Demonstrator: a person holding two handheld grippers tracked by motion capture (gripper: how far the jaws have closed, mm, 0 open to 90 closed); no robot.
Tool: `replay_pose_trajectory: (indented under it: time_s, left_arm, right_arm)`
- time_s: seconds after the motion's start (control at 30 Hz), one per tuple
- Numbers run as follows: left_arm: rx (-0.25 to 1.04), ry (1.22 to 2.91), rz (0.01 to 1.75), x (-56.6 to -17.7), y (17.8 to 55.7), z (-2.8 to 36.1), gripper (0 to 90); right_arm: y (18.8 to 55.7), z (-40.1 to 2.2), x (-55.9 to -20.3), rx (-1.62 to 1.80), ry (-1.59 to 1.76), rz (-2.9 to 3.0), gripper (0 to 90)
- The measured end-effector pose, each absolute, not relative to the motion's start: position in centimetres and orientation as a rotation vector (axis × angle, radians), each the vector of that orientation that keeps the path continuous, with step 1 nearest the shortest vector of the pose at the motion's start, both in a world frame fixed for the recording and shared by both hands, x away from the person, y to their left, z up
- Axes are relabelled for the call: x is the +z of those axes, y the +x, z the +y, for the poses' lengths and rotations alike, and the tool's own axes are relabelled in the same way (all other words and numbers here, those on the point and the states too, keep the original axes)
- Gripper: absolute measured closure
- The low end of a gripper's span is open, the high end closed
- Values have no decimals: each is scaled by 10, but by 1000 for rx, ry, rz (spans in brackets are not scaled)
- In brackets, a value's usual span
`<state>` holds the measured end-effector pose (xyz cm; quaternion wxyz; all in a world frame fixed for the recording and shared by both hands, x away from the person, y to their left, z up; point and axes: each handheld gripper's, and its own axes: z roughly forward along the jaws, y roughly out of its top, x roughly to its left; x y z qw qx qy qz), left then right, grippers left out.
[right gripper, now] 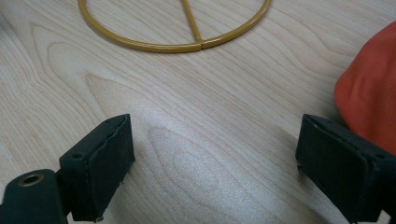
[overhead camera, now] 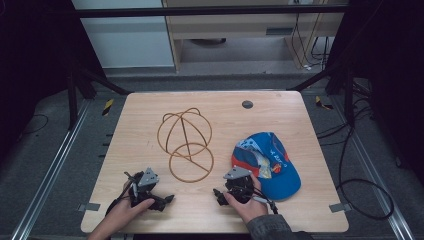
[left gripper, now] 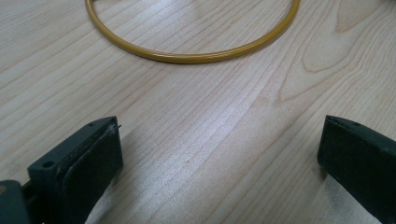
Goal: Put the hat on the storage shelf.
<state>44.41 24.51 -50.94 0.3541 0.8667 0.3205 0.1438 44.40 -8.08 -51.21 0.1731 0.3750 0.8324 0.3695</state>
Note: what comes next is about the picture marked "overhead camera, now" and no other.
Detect black cables under desk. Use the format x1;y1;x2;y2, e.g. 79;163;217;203
290;13;333;72

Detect aluminium floor rail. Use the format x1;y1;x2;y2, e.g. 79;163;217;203
10;99;92;240
329;96;416;240

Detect person's right hand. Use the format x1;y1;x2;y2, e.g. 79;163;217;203
223;173;270;225

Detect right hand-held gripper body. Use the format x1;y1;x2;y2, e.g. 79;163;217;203
222;165;258;205

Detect blue and red cap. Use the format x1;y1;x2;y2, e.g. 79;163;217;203
231;131;302;202

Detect person's left hand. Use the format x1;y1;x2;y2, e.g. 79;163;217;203
105;197;156;231

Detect left hand-held gripper cable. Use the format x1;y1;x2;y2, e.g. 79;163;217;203
105;171;138;216

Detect black horizontal frame bar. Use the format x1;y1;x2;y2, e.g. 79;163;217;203
73;3;350;19

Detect white cabinet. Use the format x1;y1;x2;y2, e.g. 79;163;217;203
70;0;176;70

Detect right hand-held gripper cable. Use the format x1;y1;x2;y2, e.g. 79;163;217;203
250;187;280;215

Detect light wooden desk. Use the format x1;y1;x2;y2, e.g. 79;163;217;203
161;0;350;73

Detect grey metal table bracket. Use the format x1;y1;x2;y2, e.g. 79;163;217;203
328;202;353;214
77;202;102;213

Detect thin black floor cable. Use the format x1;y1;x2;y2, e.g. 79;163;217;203
19;113;50;137

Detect yellow and black tape strip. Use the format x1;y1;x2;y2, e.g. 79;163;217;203
101;98;115;117
315;95;334;111

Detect black metal stand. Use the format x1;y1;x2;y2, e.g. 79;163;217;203
65;64;132;132
290;63;357;128

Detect brown wire hat stand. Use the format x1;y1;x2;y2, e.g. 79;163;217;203
156;107;215;184

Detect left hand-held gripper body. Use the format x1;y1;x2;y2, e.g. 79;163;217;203
124;167;165;210

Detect hand-held gripper cable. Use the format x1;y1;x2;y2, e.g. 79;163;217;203
250;187;280;215
105;171;138;216

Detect black looped floor cable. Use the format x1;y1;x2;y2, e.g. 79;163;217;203
335;125;396;222

